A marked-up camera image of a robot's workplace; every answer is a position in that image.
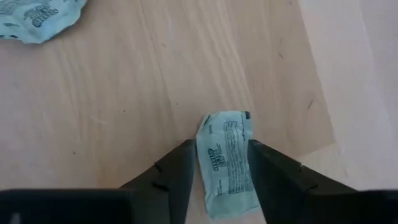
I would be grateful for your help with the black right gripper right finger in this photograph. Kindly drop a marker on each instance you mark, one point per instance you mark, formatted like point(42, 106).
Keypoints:
point(280, 183)

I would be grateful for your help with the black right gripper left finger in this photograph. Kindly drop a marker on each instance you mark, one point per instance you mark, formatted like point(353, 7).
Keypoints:
point(169, 183)

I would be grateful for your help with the pale green sweetener packet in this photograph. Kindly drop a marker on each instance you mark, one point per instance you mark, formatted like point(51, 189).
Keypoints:
point(227, 161)
point(34, 18)

